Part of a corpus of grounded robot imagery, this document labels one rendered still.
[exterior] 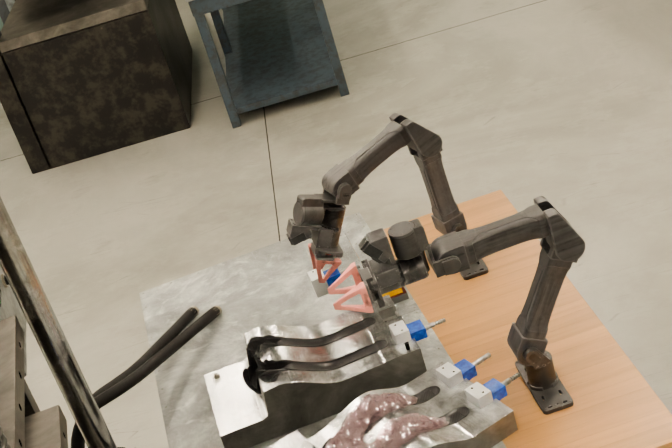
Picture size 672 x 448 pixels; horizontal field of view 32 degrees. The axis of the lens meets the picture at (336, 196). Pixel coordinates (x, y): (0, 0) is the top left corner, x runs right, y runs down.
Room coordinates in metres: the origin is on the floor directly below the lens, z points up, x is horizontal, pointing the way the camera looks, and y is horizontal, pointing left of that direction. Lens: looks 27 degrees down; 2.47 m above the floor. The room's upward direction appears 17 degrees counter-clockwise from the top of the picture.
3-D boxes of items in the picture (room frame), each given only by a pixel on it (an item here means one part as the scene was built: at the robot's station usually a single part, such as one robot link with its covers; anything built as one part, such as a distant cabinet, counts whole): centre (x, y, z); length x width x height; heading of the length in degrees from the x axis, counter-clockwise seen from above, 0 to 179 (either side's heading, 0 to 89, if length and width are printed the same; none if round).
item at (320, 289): (2.55, 0.06, 0.93); 0.13 x 0.05 x 0.05; 96
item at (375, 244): (2.04, -0.04, 1.25); 0.07 x 0.06 x 0.11; 3
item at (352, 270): (2.06, 0.03, 1.19); 0.09 x 0.07 x 0.07; 93
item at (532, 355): (2.06, -0.31, 0.90); 0.09 x 0.06 x 0.06; 3
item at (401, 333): (2.28, -0.10, 0.89); 0.13 x 0.05 x 0.05; 97
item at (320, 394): (2.30, 0.18, 0.87); 0.50 x 0.26 x 0.14; 96
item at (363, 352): (2.30, 0.16, 0.92); 0.35 x 0.16 x 0.09; 96
